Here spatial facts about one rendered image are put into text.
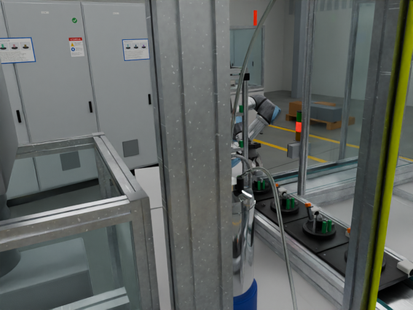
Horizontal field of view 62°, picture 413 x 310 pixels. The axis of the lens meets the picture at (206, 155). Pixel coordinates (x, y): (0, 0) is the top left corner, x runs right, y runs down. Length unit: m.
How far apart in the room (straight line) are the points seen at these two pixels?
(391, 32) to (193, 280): 0.49
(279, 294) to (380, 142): 0.89
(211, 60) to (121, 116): 4.25
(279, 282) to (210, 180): 1.04
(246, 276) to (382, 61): 0.59
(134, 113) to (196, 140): 4.30
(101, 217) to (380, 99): 0.49
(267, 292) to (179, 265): 0.94
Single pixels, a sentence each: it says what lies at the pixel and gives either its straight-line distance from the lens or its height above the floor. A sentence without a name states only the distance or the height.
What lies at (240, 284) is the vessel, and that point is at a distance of 0.94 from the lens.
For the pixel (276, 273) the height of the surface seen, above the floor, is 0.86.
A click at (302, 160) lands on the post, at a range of 1.87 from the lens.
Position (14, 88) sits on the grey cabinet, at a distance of 4.35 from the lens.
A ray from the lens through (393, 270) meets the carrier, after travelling 1.46.
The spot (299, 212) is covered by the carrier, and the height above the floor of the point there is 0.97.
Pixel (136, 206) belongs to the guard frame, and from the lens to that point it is 0.53.
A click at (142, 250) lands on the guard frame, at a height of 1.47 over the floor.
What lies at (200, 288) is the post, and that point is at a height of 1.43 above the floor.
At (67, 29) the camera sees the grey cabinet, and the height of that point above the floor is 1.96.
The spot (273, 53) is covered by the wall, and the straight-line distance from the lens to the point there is 12.46.
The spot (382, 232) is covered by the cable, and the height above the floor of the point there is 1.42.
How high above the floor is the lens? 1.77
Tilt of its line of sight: 18 degrees down
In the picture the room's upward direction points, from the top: 2 degrees counter-clockwise
